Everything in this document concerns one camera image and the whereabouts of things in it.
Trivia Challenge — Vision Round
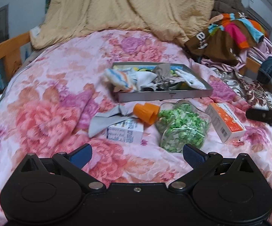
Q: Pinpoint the orange plastic cup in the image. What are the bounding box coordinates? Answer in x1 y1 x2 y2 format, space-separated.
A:
133 103 160 125

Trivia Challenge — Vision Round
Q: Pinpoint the white quilted baby cloth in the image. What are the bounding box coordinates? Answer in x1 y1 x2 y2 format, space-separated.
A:
175 68 206 90

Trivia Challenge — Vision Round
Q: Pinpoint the grey drawstring pouch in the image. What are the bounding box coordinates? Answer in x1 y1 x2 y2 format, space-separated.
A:
152 63 174 91

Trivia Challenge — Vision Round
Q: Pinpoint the brown white floral sheet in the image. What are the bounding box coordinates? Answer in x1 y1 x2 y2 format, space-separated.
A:
211 67 272 110

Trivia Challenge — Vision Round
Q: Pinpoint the clear jar of green stars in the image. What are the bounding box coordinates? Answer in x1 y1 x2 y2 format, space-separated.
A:
155 100 211 153

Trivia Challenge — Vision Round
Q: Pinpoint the grey cloth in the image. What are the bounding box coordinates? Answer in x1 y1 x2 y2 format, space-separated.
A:
88 105 137 138

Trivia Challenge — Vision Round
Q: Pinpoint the orange white medicine box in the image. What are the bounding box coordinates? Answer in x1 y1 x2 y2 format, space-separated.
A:
205 103 246 143

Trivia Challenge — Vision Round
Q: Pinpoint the white blue carton box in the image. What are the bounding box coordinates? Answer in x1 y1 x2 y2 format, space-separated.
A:
106 118 144 144

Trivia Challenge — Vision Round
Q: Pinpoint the pink floral bedspread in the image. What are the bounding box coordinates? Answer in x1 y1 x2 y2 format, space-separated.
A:
0 30 272 225

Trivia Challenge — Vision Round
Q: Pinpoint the striped white orange blue sock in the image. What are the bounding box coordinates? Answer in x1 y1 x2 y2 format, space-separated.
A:
104 68 137 92

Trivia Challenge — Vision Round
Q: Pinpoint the metal tray with cartoon print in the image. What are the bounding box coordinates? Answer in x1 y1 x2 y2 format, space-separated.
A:
112 62 213 103

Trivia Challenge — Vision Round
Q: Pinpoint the colourful brown patterned garment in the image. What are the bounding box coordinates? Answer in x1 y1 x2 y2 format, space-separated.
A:
185 12 268 66

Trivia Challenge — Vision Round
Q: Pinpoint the white air conditioner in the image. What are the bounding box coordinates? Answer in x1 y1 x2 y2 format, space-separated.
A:
241 0 272 32

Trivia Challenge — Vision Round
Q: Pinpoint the dark brown quilted blanket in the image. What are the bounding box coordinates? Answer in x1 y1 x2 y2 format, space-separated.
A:
211 0 246 18

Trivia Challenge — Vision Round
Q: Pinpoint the beige dotted quilt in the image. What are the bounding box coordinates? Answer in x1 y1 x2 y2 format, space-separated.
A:
30 0 214 49

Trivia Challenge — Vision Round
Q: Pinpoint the wooden bed rail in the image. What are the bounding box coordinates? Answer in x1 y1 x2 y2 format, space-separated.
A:
0 31 31 82

